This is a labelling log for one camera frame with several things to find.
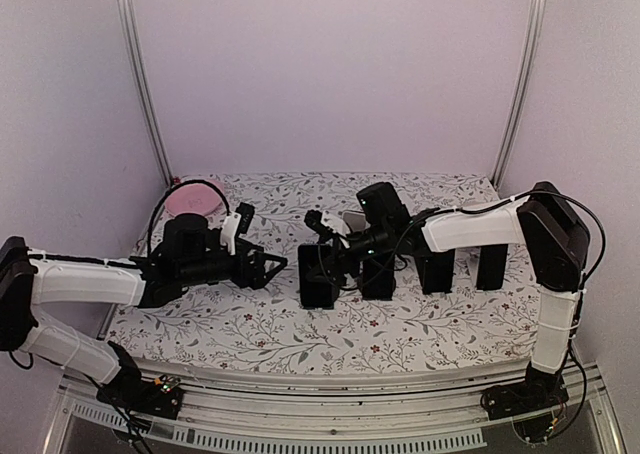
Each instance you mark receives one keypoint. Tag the pink plate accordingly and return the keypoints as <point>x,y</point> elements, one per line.
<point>194,198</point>

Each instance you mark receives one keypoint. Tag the black phone front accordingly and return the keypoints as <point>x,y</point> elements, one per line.
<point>436,272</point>

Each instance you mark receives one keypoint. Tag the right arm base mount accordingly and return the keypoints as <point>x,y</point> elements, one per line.
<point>536,392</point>

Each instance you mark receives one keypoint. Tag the left aluminium frame post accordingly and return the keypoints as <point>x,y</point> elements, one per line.
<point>134,50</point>

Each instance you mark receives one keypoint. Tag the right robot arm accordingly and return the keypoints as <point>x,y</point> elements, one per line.
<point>543,220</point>

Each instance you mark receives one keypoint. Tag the aluminium frame post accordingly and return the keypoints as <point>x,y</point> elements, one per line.
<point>134,50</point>
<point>532,36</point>

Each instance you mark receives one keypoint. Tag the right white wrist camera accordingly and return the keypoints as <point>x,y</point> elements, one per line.
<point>326,225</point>

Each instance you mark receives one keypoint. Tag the white grey phone stand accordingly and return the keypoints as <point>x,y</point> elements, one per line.
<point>356,221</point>

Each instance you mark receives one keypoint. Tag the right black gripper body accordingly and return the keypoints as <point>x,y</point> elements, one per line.
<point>380,234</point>

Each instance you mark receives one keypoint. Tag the front aluminium rail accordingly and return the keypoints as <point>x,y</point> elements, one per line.
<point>228,411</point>

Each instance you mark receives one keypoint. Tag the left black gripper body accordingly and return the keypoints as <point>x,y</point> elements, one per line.
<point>195,272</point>

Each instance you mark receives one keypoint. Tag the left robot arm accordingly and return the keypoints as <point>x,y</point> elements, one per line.
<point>31,279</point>

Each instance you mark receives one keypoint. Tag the black phone blue case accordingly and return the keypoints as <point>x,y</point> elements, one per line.
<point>491,267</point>

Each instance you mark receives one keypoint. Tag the right aluminium frame post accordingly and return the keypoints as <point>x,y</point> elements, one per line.
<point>532,36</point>

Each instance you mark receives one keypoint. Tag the pink phone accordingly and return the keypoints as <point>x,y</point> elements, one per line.
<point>378,281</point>

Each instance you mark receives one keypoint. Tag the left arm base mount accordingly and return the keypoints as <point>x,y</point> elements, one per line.
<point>161,397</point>

